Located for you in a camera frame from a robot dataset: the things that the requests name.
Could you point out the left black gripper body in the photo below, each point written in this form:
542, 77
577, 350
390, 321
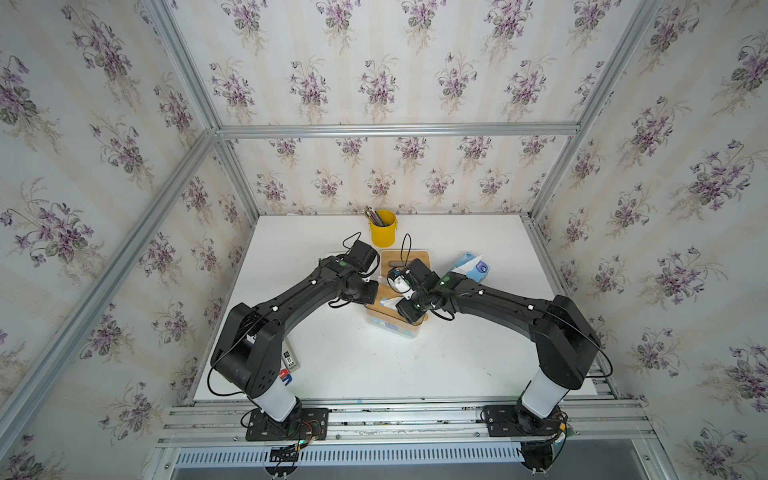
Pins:
364, 291

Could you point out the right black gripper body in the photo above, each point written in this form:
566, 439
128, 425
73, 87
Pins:
410, 309

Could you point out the bamboo tissue box lid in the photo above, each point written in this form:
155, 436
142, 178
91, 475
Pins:
384, 309

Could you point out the clear plastic tissue box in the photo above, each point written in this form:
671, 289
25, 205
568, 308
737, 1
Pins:
383, 314

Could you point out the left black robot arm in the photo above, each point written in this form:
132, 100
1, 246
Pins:
249, 348

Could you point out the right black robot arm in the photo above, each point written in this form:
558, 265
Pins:
566, 344

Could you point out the white box with bamboo lid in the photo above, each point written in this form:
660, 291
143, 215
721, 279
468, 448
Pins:
405, 261

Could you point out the yellow metal pen bucket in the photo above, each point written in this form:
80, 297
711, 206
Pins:
384, 237

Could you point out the colored pencils bundle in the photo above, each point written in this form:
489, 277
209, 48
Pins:
374, 218

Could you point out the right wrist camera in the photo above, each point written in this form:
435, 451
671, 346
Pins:
398, 282

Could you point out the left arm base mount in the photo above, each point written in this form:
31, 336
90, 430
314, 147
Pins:
299, 429

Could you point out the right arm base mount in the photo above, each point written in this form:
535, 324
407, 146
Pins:
541, 439

